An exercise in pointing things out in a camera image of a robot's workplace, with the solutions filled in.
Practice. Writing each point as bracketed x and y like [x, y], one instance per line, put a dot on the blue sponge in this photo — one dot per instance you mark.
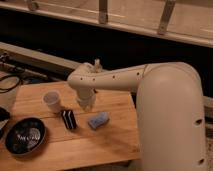
[98, 120]

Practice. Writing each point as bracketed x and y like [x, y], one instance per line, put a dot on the black white striped eraser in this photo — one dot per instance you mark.
[69, 119]

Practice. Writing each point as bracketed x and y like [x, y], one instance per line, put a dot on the wooden cutting board table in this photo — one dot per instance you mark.
[115, 141]

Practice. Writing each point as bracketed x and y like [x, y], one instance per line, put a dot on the black object at left edge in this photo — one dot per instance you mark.
[4, 118]

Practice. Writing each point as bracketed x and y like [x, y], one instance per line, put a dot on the translucent plastic cup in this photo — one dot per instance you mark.
[52, 101]

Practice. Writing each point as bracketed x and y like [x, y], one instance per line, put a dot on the metal window rail frame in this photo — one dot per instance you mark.
[188, 21]

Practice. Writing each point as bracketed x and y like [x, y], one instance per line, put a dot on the black round bowl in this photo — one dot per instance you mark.
[25, 136]

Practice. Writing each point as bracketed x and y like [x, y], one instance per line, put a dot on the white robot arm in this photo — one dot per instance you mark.
[170, 110]

